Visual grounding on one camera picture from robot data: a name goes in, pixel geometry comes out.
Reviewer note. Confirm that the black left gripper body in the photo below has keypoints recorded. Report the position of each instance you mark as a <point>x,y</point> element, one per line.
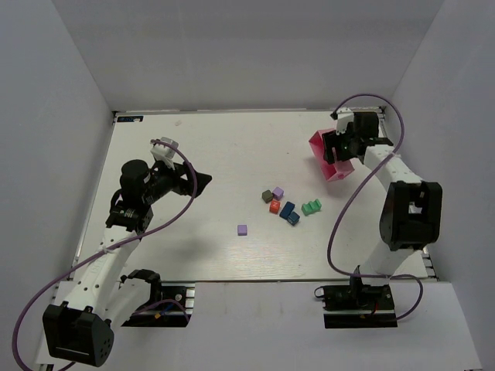
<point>184,178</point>

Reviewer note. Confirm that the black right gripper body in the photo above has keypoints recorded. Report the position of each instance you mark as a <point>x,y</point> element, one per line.
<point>331,147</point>

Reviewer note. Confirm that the pink plastic box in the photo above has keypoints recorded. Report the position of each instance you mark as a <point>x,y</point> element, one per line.
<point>331,172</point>

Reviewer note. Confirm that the purple wood cube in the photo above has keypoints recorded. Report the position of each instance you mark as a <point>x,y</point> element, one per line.
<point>278,193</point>
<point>242,230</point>

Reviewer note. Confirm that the olive grey wood cube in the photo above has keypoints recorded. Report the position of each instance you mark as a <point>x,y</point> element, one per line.
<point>267,196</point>

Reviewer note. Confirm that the red letter wood cube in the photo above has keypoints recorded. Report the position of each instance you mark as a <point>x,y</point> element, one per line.
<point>274,206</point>

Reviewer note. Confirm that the long dark blue block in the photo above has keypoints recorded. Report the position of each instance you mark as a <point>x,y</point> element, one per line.
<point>287,210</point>

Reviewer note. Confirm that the green notched wood block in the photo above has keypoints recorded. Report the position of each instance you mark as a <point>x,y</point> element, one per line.
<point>311,207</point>

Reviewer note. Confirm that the small dark blue block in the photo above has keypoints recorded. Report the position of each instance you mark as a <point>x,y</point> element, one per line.
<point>293,218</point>

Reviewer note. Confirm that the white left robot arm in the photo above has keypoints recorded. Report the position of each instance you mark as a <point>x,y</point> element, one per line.
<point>81,329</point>

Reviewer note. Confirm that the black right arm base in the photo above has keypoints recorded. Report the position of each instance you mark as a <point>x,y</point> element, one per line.
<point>347,307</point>

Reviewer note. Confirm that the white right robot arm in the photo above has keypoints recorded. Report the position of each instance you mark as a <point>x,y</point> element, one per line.
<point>410,218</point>

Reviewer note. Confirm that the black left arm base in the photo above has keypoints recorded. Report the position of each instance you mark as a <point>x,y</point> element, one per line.
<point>162,309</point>

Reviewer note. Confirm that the blue label left corner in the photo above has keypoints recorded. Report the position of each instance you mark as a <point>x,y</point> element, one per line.
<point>130,119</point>

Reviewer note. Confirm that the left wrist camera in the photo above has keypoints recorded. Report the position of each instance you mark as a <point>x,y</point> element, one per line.
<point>163,150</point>

